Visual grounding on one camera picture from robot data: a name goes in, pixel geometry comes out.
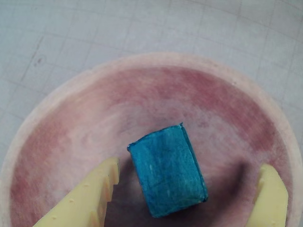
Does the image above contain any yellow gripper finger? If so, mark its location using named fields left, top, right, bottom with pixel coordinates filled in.
left=33, top=157, right=120, bottom=227
left=246, top=164, right=289, bottom=227

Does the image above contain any blue wooden block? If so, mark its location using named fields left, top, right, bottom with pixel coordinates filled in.
left=127, top=122, right=209, bottom=219

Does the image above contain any round wooden bowl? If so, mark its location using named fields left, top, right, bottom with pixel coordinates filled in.
left=0, top=52, right=303, bottom=227

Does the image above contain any gridded gift wrap paper sheet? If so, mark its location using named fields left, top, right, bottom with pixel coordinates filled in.
left=0, top=0, right=303, bottom=171

